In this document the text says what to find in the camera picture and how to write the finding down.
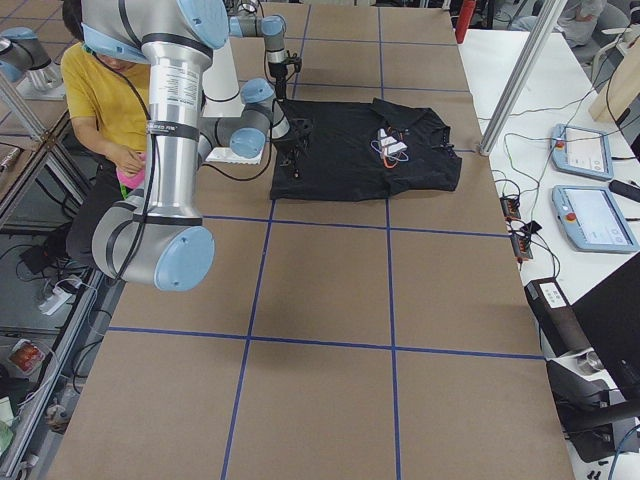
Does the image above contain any black graphic t-shirt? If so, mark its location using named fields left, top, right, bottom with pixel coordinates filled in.
left=270, top=98, right=462, bottom=202

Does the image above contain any red cylinder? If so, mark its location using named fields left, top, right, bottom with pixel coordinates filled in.
left=455, top=0, right=476, bottom=44

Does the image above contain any brown paper table cover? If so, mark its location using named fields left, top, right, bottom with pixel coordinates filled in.
left=48, top=4, right=573, bottom=479

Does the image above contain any person in yellow shirt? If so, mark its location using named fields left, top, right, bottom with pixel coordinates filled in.
left=61, top=1, right=150, bottom=268

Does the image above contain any grey teach pendant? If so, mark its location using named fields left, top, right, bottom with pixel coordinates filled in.
left=550, top=124, right=614, bottom=181
left=551, top=185, right=639, bottom=254

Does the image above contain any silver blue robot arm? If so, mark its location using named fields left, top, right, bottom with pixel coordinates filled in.
left=82, top=1, right=310, bottom=291
left=224, top=0, right=302, bottom=100

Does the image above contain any white power strip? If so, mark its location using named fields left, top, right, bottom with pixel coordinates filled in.
left=39, top=278, right=82, bottom=316

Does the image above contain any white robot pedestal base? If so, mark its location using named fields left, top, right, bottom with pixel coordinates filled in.
left=202, top=40, right=263, bottom=165

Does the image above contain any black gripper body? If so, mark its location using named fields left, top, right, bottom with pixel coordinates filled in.
left=275, top=118, right=313, bottom=150
left=267, top=50, right=302, bottom=100

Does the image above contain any tray of red fruit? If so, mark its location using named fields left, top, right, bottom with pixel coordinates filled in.
left=8, top=339, right=47, bottom=375

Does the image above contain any black box device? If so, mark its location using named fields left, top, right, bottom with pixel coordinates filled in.
left=524, top=277, right=592, bottom=359

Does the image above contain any aluminium frame post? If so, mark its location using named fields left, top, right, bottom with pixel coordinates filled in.
left=478, top=1, right=566, bottom=156

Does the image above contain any near grey teach pendant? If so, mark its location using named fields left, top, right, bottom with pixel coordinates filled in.
left=551, top=185, right=639, bottom=254

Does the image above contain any pink plush toy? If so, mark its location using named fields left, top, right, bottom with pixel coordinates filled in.
left=116, top=152, right=146, bottom=190

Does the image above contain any black cable on table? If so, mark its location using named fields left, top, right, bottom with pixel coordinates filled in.
left=492, top=132, right=556, bottom=211

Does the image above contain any black computer monitor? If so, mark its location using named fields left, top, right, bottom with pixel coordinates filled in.
left=573, top=255, right=639, bottom=399

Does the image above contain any far grey teach pendant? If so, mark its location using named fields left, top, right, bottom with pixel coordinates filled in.
left=550, top=124, right=614, bottom=181

